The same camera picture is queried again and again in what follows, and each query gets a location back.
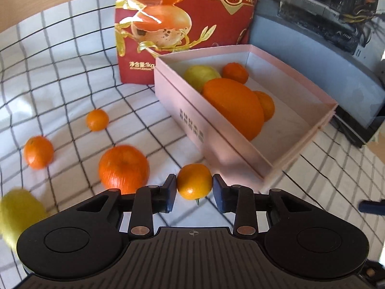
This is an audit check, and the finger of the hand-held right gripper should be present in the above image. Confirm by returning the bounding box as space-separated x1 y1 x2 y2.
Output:
359 199 385 215

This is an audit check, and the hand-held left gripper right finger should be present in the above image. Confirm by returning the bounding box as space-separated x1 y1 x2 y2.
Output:
212 174 304 237

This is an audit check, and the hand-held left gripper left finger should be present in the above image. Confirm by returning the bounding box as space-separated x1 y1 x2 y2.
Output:
77 174 177 238

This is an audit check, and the small yellowish mandarin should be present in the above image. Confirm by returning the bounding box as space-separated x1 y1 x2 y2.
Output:
176 163 213 206

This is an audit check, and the round medium orange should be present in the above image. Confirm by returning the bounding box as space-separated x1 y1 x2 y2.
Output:
99 145 150 196

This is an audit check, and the pink cardboard box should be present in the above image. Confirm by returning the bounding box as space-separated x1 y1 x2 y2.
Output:
154 44 339 191

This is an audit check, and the large oval orange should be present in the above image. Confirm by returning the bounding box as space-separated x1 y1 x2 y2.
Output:
201 78 265 141

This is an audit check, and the green-yellow lemon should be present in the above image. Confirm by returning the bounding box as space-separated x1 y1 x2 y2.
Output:
183 65 221 94

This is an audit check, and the yellow lemon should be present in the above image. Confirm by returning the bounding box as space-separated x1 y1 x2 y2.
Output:
0 188 49 249

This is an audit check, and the white black-checked cloth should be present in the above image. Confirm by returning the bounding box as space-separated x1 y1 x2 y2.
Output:
0 0 385 289

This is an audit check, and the red snack bag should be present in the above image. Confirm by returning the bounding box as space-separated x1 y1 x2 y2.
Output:
112 0 264 85

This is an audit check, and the glass-sided computer case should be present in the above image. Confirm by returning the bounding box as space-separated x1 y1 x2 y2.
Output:
248 0 385 148

